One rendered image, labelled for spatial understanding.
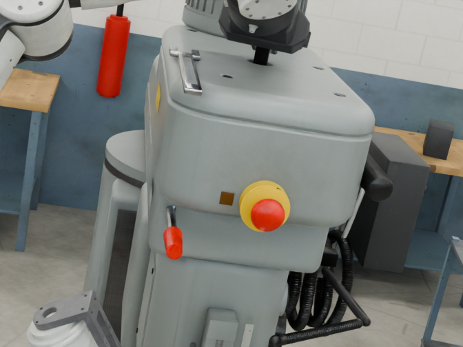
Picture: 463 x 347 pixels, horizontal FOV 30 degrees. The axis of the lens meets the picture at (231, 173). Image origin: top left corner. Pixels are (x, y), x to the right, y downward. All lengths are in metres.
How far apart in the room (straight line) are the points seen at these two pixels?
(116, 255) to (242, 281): 0.52
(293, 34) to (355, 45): 4.49
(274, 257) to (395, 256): 0.45
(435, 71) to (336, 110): 4.80
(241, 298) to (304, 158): 0.29
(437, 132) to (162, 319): 4.07
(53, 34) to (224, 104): 0.21
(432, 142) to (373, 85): 0.70
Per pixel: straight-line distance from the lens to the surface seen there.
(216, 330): 1.21
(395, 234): 1.57
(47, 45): 0.98
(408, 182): 1.54
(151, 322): 1.28
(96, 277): 1.77
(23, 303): 4.50
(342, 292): 1.29
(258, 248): 1.17
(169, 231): 1.04
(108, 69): 5.36
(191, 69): 1.04
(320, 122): 1.02
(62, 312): 0.89
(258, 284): 1.23
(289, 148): 1.03
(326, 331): 1.17
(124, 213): 1.67
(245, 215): 1.03
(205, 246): 1.16
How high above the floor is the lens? 2.10
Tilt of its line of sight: 17 degrees down
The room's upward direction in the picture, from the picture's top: 11 degrees clockwise
